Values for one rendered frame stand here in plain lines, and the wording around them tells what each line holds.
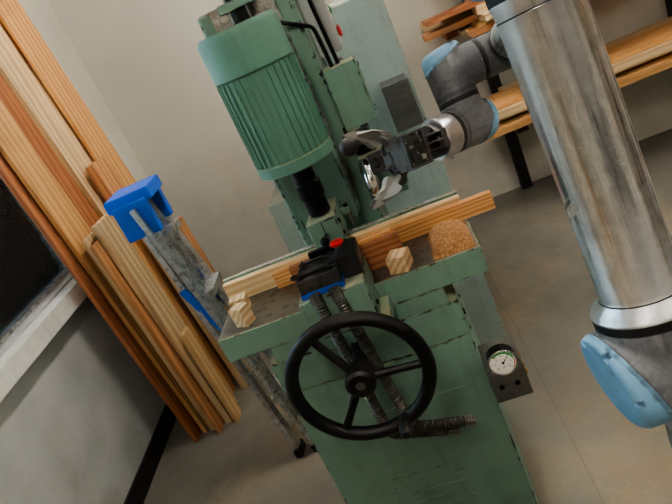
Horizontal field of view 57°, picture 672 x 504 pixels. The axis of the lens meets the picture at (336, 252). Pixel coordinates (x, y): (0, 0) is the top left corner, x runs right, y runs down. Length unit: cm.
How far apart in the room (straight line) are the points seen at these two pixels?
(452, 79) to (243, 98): 43
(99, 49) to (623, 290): 332
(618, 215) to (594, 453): 128
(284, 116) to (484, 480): 98
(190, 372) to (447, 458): 149
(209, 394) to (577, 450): 153
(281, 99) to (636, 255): 72
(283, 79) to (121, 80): 260
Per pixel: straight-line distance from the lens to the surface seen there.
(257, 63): 125
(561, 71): 82
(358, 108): 151
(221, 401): 280
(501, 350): 132
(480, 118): 135
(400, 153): 122
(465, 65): 136
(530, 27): 82
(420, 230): 141
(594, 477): 199
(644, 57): 342
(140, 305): 262
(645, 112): 403
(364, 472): 158
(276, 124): 126
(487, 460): 158
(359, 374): 116
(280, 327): 134
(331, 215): 135
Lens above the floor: 146
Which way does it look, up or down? 21 degrees down
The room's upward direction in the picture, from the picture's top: 25 degrees counter-clockwise
